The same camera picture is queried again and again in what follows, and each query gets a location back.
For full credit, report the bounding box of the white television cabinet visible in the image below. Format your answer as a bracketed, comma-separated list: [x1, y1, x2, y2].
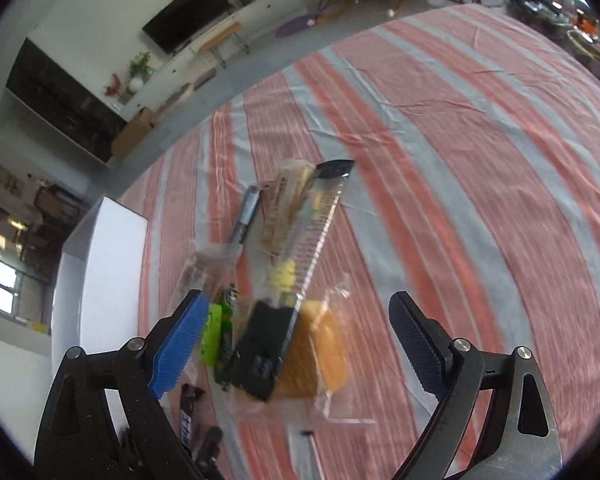
[115, 0, 308, 111]

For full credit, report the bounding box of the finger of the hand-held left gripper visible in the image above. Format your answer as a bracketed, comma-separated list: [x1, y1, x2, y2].
[179, 384, 206, 456]
[192, 426, 225, 480]

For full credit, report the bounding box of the dark snack bar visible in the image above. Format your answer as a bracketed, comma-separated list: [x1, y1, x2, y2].
[177, 185, 263, 306]

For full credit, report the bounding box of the small wooden bench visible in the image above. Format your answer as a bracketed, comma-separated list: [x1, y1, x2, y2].
[197, 20, 253, 68]

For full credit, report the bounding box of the purple floor mat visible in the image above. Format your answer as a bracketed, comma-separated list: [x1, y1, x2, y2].
[275, 15, 313, 38]

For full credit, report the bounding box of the green plant in glass vase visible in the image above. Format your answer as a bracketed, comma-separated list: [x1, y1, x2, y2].
[128, 51, 153, 93]

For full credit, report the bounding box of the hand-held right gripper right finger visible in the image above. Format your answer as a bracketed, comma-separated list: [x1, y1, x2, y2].
[387, 290, 566, 480]

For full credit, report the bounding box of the orange bread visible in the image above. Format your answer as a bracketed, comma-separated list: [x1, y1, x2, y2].
[275, 275, 376, 421]

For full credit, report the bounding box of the beige biscuit packet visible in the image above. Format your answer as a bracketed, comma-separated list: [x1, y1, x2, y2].
[257, 157, 316, 261]

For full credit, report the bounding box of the white box with cardboard floor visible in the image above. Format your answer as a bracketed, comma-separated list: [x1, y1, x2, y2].
[50, 196, 151, 461]

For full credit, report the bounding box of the striped orange grey tablecloth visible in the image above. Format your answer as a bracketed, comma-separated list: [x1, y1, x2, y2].
[115, 2, 600, 480]

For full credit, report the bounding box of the long clear black-ended snack packet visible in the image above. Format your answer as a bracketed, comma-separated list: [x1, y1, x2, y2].
[227, 159, 356, 402]

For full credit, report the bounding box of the black television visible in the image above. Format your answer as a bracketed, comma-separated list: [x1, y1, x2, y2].
[141, 0, 233, 56]

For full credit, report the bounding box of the green square snack packet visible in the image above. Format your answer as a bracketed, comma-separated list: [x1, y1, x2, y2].
[200, 302, 224, 368]

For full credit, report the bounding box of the tall dark cabinet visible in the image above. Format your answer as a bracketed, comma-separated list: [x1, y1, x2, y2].
[5, 37, 128, 163]

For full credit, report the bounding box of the green sausage stick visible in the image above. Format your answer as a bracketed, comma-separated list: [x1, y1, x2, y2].
[215, 282, 246, 392]

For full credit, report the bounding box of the brown cardboard box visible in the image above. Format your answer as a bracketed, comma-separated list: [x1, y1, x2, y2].
[110, 107, 156, 158]

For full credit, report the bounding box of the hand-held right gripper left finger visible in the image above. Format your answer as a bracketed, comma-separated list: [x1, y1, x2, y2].
[32, 289, 216, 480]

